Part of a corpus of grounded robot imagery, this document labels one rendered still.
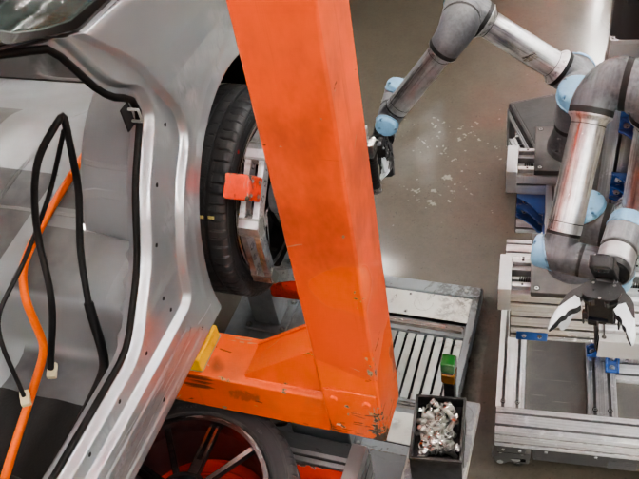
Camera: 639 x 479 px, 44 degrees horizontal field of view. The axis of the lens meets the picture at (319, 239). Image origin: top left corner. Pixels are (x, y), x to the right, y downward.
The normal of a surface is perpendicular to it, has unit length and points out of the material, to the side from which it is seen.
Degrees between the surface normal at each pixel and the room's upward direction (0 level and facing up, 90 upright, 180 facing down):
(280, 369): 90
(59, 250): 6
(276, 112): 90
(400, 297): 0
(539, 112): 0
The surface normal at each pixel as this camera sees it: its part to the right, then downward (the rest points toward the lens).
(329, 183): -0.30, 0.70
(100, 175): -0.33, 0.13
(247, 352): -0.15, -0.70
